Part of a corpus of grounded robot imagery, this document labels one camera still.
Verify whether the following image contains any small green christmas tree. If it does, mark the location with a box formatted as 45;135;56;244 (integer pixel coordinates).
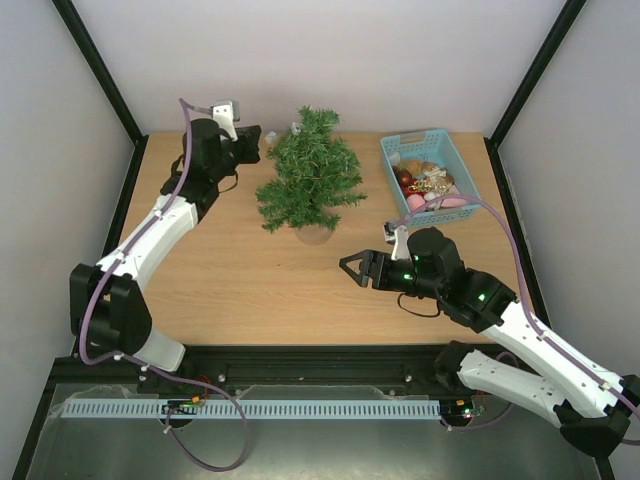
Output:
256;106;368;233

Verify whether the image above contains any fairy light wire string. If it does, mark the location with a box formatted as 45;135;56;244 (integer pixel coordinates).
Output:
269;122;361;201

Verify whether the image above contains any light blue plastic basket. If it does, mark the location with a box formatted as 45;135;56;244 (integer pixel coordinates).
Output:
380;129;479;228

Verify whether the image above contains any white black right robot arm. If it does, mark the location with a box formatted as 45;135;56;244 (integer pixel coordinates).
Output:
339;227;639;458

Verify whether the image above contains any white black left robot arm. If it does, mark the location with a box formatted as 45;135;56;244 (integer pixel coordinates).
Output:
69;118;261;372

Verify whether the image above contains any wooden tree base disc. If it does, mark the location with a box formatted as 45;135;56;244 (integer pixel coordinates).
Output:
295;225;333;246

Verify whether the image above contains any pink pompom ornament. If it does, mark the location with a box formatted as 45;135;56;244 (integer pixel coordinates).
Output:
406;193;426;211

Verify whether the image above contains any white pompom ornament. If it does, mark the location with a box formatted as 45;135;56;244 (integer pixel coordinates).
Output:
423;191;441;209

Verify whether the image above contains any red bauble ornament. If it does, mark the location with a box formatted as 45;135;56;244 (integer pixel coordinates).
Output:
395;169;414;188

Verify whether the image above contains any pink heart ornament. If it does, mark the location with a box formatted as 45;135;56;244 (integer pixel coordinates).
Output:
439;195;468;209

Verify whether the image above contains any gold glitter merry ornament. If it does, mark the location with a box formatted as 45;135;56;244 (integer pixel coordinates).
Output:
406;178;452;197

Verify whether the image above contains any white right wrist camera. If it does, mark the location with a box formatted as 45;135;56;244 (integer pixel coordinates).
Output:
383;222;411;260

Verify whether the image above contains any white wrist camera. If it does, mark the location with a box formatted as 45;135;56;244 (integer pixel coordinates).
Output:
211;99;240;141
383;222;411;260

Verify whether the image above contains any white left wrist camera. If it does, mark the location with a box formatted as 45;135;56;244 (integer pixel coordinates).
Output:
211;99;240;141

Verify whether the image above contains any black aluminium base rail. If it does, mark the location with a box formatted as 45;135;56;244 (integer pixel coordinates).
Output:
46;344;453;398

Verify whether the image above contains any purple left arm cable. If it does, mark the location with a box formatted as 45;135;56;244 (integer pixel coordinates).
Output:
78;97;249;472

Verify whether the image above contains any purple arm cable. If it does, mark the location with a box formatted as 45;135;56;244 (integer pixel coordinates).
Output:
78;97;249;472
394;193;640;446

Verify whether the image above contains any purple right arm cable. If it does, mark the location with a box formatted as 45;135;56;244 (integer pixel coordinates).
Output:
394;193;640;446

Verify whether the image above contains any light blue cable duct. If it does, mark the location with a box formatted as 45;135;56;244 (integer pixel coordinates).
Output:
61;399;441;420

